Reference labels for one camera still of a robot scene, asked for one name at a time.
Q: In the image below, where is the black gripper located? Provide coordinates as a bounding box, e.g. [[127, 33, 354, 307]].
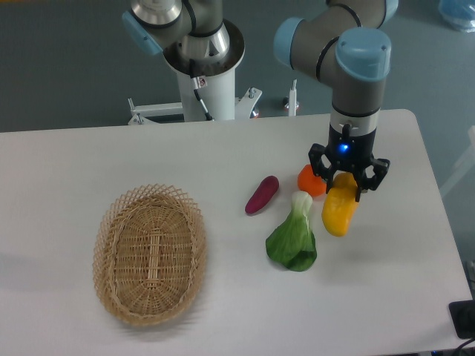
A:
[[308, 126, 390, 202]]

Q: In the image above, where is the yellow mango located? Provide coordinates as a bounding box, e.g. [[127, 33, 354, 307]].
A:
[[321, 172, 358, 237]]

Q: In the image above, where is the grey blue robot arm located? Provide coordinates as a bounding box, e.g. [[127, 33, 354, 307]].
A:
[[122, 1, 398, 193]]

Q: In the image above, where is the woven wicker basket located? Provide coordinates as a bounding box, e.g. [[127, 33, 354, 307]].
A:
[[93, 184, 207, 327]]

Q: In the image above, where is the orange fruit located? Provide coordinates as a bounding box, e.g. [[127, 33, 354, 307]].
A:
[[297, 164, 327, 197]]

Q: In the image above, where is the purple sweet potato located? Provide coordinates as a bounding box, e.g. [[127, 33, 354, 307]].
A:
[[245, 176, 280, 214]]

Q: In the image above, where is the green bok choy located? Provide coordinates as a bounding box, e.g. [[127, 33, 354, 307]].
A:
[[265, 191, 318, 272]]

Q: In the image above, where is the blue object top right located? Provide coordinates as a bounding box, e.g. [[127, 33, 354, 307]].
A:
[[438, 0, 474, 33]]

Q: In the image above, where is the black device at table edge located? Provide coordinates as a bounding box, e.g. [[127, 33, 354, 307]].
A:
[[448, 300, 474, 339]]

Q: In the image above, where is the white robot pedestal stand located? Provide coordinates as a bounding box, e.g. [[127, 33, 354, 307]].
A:
[[128, 20, 263, 125]]

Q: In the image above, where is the black cable on pedestal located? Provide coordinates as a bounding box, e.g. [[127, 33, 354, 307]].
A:
[[188, 59, 214, 122]]

